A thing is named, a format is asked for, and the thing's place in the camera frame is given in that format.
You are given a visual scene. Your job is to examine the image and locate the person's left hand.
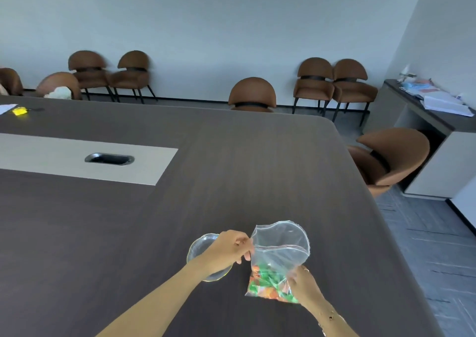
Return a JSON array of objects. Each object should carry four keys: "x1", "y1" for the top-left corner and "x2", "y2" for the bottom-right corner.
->
[{"x1": 200, "y1": 230, "x2": 256, "y2": 275}]

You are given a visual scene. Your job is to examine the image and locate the person's right hand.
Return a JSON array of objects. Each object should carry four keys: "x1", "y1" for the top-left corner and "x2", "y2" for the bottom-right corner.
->
[{"x1": 286, "y1": 266, "x2": 327, "y2": 310}]

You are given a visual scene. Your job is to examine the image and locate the clear glass bowl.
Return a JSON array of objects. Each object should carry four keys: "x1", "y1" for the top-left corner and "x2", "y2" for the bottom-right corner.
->
[{"x1": 186, "y1": 233, "x2": 234, "y2": 283}]

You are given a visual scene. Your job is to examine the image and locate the pile of orange green candies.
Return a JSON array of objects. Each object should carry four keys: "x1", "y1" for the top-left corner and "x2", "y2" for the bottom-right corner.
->
[{"x1": 246, "y1": 263, "x2": 300, "y2": 304}]

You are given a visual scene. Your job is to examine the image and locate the clear plastic bag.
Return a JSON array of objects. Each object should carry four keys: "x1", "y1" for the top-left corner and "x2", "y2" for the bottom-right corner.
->
[{"x1": 244, "y1": 220, "x2": 311, "y2": 305}]

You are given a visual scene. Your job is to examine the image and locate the person's left forearm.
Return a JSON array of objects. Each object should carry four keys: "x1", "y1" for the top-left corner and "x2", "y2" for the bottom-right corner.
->
[{"x1": 96, "y1": 260, "x2": 221, "y2": 337}]

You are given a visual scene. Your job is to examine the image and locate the person's right forearm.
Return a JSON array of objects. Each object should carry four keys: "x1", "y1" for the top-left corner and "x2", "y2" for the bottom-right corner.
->
[{"x1": 310, "y1": 299, "x2": 359, "y2": 337}]

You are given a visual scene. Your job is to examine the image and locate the dark wooden table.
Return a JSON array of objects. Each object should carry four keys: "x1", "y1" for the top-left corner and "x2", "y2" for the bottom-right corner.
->
[{"x1": 0, "y1": 94, "x2": 443, "y2": 337}]

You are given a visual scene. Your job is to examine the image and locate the brown padded chair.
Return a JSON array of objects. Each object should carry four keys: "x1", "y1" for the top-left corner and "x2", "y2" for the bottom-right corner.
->
[
  {"x1": 68, "y1": 50, "x2": 115, "y2": 103},
  {"x1": 330, "y1": 59, "x2": 379, "y2": 127},
  {"x1": 108, "y1": 50, "x2": 159, "y2": 105},
  {"x1": 0, "y1": 67, "x2": 24, "y2": 96},
  {"x1": 292, "y1": 57, "x2": 335, "y2": 117},
  {"x1": 228, "y1": 76, "x2": 277, "y2": 113},
  {"x1": 348, "y1": 127, "x2": 431, "y2": 198},
  {"x1": 36, "y1": 71, "x2": 82, "y2": 100}
]

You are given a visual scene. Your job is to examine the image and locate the grey sideboard cabinet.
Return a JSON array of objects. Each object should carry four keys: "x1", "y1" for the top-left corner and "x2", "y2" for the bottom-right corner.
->
[{"x1": 362, "y1": 79, "x2": 476, "y2": 201}]

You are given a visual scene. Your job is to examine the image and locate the white fluffy item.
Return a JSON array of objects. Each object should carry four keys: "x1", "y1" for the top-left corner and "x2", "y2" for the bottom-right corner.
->
[{"x1": 44, "y1": 86, "x2": 72, "y2": 100}]

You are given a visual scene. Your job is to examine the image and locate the stack of papers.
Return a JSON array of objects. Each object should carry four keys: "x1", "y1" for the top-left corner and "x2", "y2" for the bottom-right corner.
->
[{"x1": 400, "y1": 81, "x2": 475, "y2": 118}]

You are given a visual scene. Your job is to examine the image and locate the gold bracelet black charm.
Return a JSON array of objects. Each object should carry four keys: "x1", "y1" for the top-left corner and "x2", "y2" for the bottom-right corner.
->
[{"x1": 317, "y1": 309, "x2": 345, "y2": 337}]

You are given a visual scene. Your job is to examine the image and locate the metal cable port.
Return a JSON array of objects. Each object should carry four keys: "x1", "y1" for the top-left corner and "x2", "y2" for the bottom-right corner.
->
[{"x1": 84, "y1": 152, "x2": 135, "y2": 167}]

